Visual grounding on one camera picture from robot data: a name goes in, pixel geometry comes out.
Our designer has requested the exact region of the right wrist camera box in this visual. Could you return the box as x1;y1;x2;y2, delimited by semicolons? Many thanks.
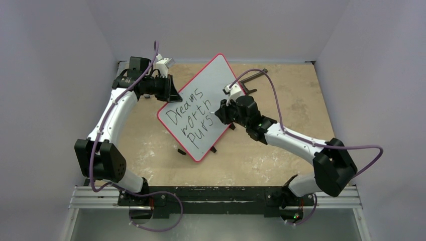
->
223;83;245;106

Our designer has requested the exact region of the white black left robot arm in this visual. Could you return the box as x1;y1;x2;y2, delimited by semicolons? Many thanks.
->
74;54;182;205

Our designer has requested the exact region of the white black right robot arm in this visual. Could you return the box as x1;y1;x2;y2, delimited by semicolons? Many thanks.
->
214;95;358;204

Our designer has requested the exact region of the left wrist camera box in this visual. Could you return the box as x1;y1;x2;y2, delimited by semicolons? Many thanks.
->
154;54;175;78

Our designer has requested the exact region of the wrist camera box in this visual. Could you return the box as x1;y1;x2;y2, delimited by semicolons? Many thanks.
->
154;54;175;78
223;83;245;106

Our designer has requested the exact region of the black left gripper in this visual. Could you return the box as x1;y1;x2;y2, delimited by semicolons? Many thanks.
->
143;73;182;102

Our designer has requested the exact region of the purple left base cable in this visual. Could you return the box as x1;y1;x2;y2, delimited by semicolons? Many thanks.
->
129;191;184;233

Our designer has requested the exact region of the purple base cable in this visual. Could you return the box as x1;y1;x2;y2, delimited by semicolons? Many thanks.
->
283;193;317;227
129;191;184;233

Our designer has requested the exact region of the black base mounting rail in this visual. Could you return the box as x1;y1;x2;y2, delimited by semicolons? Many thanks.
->
118;182;315;220

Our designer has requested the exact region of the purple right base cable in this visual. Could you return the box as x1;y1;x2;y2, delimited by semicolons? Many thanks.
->
283;193;317;227

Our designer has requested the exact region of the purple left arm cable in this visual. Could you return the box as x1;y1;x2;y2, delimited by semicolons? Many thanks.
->
89;40;160;197

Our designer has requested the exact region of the pink framed whiteboard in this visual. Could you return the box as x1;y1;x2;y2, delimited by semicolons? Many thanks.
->
157;54;236;162

